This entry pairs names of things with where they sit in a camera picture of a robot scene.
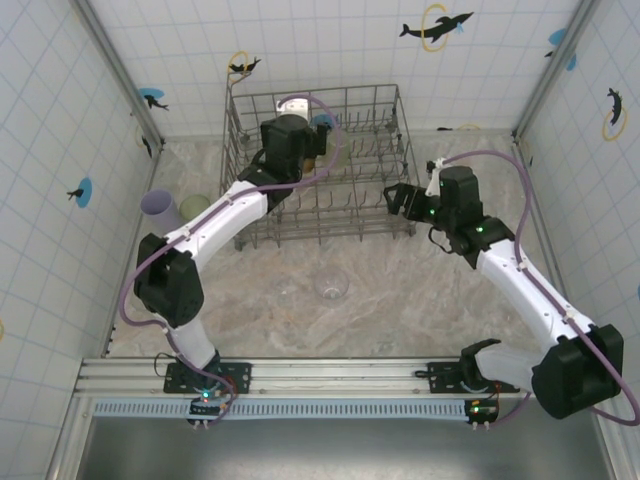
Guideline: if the seal yellow ring sticker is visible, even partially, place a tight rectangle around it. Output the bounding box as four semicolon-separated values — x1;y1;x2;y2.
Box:
135;123;154;160

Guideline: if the small dolphin yellow ring sticker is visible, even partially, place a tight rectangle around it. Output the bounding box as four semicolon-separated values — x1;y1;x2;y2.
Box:
227;49;263;78

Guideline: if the blue shape sticker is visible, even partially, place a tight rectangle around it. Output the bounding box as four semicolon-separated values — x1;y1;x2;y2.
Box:
543;28;579;72

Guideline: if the large dolphin yellow ring sticker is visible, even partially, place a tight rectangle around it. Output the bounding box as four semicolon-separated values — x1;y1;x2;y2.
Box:
398;3;475;54

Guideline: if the grey wire dish rack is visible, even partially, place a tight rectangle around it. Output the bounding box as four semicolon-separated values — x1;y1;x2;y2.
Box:
218;79;420;251

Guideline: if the slotted grey cable duct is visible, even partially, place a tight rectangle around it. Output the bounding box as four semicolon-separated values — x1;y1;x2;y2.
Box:
92;397;501;420

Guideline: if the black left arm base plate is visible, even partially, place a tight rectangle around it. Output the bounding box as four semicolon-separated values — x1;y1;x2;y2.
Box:
163;360;254;396

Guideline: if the purple plastic cup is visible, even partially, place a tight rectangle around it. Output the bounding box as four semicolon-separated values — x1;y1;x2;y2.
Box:
140;188;182;234

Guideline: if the pale green frosted cup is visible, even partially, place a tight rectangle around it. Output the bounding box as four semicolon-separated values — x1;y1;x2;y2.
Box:
322;127;350;172

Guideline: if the bright green plastic cup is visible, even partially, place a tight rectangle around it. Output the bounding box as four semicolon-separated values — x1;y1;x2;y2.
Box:
179;193;211;220

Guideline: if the seahorse yellow ring sticker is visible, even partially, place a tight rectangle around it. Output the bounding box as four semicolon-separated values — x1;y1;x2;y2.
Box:
601;86;629;143

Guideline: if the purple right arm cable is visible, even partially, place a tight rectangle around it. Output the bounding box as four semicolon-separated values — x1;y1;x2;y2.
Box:
439;148;640;427

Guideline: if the clear plastic cup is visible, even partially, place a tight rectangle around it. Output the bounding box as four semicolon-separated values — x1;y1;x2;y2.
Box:
313;266;350;303

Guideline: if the aluminium side rail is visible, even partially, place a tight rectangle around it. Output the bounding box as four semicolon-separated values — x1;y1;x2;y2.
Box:
101;142;169;359
510;134;576;326

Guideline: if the long aluminium mounting rail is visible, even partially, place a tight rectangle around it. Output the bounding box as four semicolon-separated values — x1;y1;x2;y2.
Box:
73;355;536;400

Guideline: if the aluminium corner post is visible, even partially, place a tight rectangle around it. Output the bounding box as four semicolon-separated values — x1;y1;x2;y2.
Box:
74;0;167;151
510;0;601;144

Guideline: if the steel sheet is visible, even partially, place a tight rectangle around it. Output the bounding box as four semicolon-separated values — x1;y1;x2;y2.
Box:
47;399;616;480

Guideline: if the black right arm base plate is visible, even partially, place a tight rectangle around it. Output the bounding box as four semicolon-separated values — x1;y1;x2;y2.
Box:
413;360;521;395

